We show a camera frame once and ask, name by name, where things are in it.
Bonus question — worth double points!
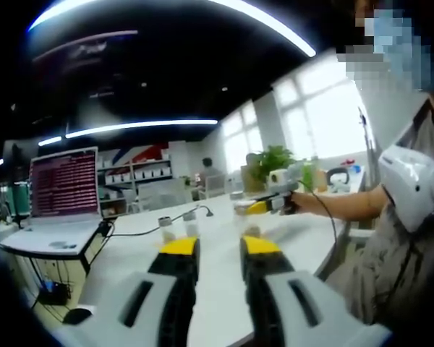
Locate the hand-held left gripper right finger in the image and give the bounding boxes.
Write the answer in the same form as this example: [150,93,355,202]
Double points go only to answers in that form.
[239,235,393,347]

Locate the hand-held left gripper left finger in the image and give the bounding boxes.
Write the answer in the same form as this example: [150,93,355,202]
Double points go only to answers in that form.
[52,236,202,347]

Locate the person's right hand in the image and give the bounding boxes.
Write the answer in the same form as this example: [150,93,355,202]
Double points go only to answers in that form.
[291,191,314,218]

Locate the green potted plant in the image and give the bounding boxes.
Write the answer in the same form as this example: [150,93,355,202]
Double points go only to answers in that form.
[255,145,297,181]

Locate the brown cardboard box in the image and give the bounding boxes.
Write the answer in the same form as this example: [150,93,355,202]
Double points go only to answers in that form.
[240,164,268,193]

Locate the white framed office chair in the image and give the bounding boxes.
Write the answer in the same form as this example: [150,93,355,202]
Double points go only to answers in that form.
[204,173,227,200]

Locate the black power box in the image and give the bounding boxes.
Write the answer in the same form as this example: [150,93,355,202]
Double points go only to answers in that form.
[38,280,73,307]

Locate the narrow window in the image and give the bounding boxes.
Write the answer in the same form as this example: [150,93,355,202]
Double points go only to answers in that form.
[220,103,265,174]

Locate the person's grey patterned shirt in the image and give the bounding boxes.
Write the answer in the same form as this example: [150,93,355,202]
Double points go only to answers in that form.
[325,93,434,326]

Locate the large window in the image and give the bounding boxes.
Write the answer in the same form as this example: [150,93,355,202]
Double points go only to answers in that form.
[273,53,370,160]

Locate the white side table black legs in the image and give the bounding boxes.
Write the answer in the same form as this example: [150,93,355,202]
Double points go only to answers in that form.
[0,220,113,278]

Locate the metal stand pole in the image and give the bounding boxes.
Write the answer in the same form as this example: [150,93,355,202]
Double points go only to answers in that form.
[357,106,378,189]

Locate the grey mesh office chair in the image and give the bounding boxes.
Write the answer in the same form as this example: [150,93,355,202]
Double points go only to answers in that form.
[135,182,189,213]

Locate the white chest device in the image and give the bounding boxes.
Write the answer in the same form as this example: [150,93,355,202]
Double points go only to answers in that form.
[378,142,434,234]

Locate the shelf unit with white bins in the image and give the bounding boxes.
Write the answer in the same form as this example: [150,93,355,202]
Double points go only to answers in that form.
[95,157,174,218]

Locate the long curved ceiling light strip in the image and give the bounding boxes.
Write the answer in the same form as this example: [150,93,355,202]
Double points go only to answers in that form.
[28,0,318,58]

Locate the straight ceiling light strip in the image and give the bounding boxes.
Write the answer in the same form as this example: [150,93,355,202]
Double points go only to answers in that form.
[64,119,219,140]

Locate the white laptop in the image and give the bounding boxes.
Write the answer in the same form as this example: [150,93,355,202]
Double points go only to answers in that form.
[0,146,104,258]

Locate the green cylindrical container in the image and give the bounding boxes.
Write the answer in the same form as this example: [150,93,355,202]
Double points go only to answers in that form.
[5,181,30,218]

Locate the white headset grey strap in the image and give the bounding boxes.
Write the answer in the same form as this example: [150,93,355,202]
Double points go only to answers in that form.
[327,167,352,193]

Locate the black table cable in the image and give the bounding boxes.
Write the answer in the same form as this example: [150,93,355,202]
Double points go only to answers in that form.
[100,205,214,238]

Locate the black chest device cable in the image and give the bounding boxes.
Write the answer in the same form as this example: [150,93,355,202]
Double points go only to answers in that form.
[381,211,434,310]

